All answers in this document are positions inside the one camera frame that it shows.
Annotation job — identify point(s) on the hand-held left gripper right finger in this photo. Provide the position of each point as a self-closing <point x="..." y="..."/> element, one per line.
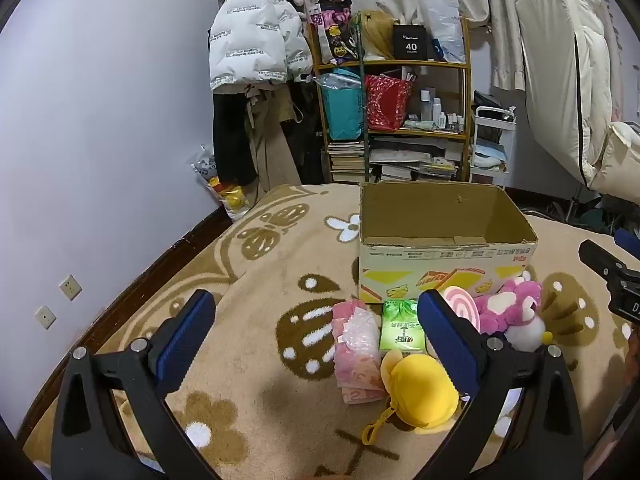
<point x="447" y="340"/>

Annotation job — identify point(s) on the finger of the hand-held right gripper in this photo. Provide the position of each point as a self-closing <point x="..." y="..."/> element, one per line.
<point x="597" y="257"/>
<point x="629" y="241"/>

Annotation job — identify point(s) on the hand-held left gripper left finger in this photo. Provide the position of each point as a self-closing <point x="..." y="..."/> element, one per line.
<point x="185" y="335"/>

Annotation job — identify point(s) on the pink lollipop plush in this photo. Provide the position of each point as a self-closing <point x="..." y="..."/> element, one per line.
<point x="462" y="305"/>

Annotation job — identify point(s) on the green tissue pack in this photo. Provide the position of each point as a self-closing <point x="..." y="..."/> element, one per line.
<point x="400" y="330"/>

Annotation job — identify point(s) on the pink bear plush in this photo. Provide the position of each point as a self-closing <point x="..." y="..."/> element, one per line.
<point x="505" y="305"/>

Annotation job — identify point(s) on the pink tissue pack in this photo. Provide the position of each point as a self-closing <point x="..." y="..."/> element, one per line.
<point x="355" y="360"/>

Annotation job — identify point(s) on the printed cardboard box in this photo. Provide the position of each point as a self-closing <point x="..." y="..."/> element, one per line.
<point x="450" y="210"/>

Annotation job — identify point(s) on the beige flower printed blanket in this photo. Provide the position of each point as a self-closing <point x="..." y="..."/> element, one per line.
<point x="250" y="310"/>

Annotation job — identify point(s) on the plastic bag with yellow contents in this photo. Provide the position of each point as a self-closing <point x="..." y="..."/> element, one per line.
<point x="232" y="200"/>

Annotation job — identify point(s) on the white utility cart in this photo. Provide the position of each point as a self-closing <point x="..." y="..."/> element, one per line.
<point x="492" y="120"/>

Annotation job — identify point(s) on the pile of magazines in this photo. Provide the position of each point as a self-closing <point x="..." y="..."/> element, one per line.
<point x="410" y="160"/>

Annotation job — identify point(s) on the white duvet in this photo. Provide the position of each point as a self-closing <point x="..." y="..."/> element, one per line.
<point x="550" y="60"/>

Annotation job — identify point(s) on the beige hanging cloth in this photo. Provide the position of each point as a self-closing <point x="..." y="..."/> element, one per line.
<point x="270" y="150"/>

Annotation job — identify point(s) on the dark hanging clothes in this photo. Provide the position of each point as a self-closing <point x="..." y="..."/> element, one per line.
<point x="230" y="135"/>

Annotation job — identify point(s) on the stack of books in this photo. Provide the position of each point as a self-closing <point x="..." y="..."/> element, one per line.
<point x="347" y="160"/>

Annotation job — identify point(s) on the row of small bottles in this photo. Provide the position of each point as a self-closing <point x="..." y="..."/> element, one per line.
<point x="440" y="115"/>

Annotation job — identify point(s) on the red gift bag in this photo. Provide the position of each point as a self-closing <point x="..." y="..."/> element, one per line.
<point x="385" y="105"/>

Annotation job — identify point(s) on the teal bag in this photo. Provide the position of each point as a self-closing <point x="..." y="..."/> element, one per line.
<point x="342" y="110"/>

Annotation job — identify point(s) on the wooden shelf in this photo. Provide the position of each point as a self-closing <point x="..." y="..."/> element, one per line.
<point x="400" y="62"/>

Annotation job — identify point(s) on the clear plastic bag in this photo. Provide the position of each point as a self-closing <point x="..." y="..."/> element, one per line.
<point x="445" y="25"/>

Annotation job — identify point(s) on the black box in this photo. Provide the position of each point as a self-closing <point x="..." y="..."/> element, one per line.
<point x="412" y="45"/>

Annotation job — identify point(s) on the white puffer jacket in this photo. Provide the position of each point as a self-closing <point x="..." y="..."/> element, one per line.
<point x="245" y="35"/>

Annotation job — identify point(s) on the blond wig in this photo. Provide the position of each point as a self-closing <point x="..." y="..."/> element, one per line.
<point x="375" y="35"/>

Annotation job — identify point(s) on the colourful printed packet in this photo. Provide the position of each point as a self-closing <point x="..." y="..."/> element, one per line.
<point x="332" y="30"/>

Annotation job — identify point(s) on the wall outlet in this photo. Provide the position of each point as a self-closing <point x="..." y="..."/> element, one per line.
<point x="70" y="287"/>
<point x="44" y="317"/>

